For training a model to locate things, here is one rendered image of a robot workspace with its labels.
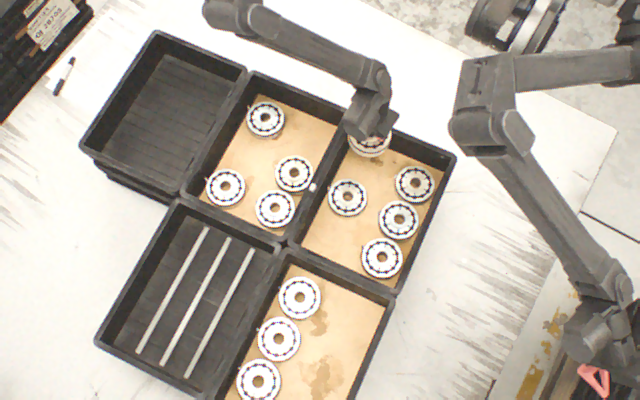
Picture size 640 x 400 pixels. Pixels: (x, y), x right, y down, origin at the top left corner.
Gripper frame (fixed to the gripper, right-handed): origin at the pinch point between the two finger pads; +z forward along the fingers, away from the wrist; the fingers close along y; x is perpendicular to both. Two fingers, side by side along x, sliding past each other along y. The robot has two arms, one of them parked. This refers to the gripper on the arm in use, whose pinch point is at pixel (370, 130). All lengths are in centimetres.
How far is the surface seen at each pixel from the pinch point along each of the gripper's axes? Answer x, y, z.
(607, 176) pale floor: 81, 77, 102
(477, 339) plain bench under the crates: -22, 50, 33
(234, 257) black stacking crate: -40.1, -14.5, 21.2
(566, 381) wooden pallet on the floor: -6, 92, 87
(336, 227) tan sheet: -19.3, 3.4, 20.6
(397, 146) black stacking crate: 7.7, 5.7, 17.2
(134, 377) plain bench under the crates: -79, -21, 34
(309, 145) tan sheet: -3.5, -15.1, 21.0
